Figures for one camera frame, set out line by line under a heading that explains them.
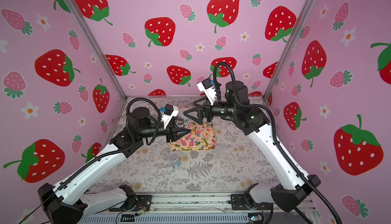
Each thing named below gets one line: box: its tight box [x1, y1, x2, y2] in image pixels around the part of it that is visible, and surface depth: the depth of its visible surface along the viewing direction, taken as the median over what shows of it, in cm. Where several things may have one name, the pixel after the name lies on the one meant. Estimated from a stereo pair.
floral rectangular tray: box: [170, 121, 217, 152], surface depth 97 cm
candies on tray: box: [177, 122, 216, 150], surface depth 98 cm
